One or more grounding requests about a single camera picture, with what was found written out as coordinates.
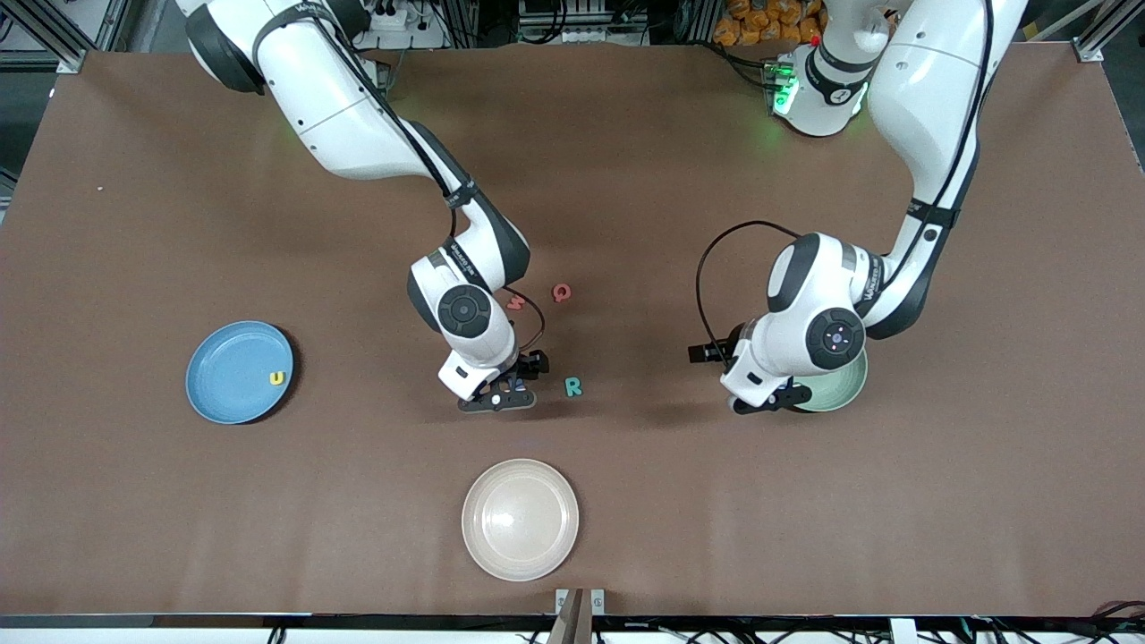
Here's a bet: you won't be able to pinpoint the green plate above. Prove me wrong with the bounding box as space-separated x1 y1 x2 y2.
787 347 869 413

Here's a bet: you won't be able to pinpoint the beige plate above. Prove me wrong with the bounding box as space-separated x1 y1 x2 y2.
462 459 581 582

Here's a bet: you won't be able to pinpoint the blue plate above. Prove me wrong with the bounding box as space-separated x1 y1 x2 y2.
185 320 295 425

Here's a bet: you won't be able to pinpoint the orange packaged items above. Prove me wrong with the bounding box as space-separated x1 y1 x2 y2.
714 0 828 47

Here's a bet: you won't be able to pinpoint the grey equipment rack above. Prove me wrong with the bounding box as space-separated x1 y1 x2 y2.
517 0 647 46

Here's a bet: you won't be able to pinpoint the white power strip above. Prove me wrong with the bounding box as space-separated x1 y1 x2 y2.
362 0 411 32

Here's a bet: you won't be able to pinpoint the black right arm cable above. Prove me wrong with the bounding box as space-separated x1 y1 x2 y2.
255 0 548 354

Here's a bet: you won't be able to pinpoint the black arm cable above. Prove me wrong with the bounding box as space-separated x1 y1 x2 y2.
695 0 996 350
255 0 548 354

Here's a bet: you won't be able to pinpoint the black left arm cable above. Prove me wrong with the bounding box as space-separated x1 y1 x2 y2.
695 0 996 350

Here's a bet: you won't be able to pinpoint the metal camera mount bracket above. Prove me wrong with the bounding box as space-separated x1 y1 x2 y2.
555 588 606 644

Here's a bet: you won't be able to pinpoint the aluminium frame profile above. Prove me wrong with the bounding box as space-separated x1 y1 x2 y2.
1073 0 1145 64
0 0 126 74

